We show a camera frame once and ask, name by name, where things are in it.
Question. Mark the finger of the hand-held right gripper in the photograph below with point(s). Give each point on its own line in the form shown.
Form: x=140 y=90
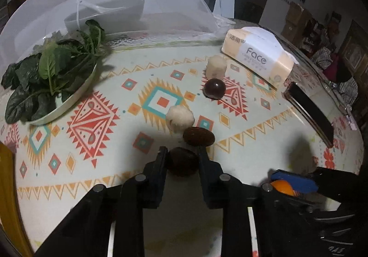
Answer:
x=310 y=201
x=302 y=183

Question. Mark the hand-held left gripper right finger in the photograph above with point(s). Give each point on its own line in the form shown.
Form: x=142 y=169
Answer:
x=205 y=176

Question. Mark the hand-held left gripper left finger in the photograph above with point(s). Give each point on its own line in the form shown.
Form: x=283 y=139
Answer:
x=161 y=176

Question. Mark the orange mandarin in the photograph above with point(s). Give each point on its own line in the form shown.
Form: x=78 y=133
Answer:
x=283 y=187

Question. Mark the red date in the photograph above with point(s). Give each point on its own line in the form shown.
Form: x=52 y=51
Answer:
x=198 y=136
x=183 y=161

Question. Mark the white round mushroom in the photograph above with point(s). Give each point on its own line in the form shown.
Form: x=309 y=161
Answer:
x=179 y=118

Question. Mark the black smartphone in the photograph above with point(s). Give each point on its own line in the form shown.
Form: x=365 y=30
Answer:
x=310 y=113

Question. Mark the dark round plum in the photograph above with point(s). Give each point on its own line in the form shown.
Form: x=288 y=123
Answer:
x=214 y=88

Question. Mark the peeled sugar cane piece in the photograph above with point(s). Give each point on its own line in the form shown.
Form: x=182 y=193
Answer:
x=215 y=66

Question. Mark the pale green plate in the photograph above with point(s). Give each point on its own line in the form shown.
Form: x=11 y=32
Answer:
x=72 y=101

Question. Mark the tissue pack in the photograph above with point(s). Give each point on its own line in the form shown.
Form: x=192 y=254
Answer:
x=258 y=55

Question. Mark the carved wooden cabinet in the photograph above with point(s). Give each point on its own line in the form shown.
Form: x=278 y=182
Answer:
x=356 y=49

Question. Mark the cardboard box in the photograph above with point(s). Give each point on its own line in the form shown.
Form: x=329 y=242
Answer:
x=299 y=13
x=293 y=34

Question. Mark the plate of green spinach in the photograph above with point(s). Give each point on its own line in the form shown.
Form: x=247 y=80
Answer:
x=51 y=67

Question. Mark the white bowl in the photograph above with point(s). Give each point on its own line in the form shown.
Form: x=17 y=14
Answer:
x=120 y=13

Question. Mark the white plastic chair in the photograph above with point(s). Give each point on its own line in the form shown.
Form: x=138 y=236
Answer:
x=224 y=0

